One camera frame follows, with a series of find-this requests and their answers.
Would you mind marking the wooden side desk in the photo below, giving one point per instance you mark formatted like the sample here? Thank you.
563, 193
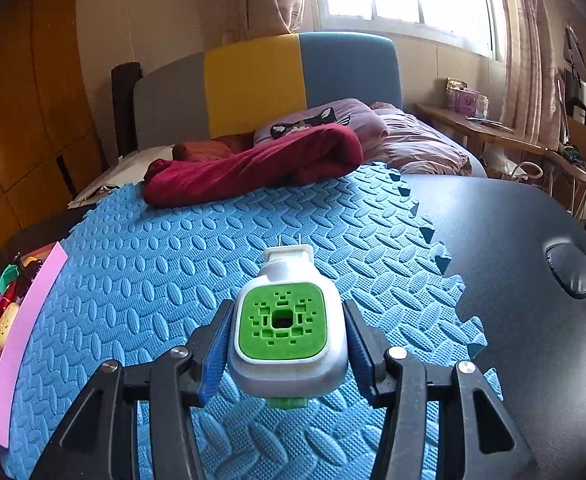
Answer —
453, 117

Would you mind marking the black round cushion plug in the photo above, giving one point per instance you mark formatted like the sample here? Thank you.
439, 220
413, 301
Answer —
573, 272

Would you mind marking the grey yellow blue headboard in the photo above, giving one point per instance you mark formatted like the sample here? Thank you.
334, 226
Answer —
253, 80

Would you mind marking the dark brown flower-shaped toy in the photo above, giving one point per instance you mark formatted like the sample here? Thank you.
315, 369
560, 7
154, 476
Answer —
29, 275

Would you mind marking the rust red cloth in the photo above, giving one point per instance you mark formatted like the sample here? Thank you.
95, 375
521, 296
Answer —
205, 150

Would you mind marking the pink cardboard box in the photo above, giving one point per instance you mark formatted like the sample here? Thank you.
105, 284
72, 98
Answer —
33, 310

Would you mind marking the purple cat print pillow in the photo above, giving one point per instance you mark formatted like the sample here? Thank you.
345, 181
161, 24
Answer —
343, 115

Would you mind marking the wooden wardrobe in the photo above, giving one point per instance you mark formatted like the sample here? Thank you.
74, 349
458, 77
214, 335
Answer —
23, 110

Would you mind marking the pink storage box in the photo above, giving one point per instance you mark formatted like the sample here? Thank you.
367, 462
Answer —
468, 100

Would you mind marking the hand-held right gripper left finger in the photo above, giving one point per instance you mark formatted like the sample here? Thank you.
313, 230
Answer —
215, 355

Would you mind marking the maroon cloth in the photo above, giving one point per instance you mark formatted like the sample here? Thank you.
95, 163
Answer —
273, 160

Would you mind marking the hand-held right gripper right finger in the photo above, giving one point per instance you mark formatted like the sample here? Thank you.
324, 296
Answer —
363, 355

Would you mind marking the beige oval perforated case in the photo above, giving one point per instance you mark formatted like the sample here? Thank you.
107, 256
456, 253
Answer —
7, 325

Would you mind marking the green plastic toy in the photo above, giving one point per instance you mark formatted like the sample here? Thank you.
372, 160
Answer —
9, 277

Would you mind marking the pink quilt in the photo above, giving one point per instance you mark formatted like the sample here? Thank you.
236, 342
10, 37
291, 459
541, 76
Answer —
418, 140

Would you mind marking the green white plug-in device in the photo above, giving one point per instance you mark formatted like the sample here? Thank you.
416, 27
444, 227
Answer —
283, 320

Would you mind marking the small folding table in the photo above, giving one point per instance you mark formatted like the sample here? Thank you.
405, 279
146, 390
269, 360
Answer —
568, 162

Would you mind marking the blue foam mat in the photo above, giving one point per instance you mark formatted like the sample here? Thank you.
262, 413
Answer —
173, 260

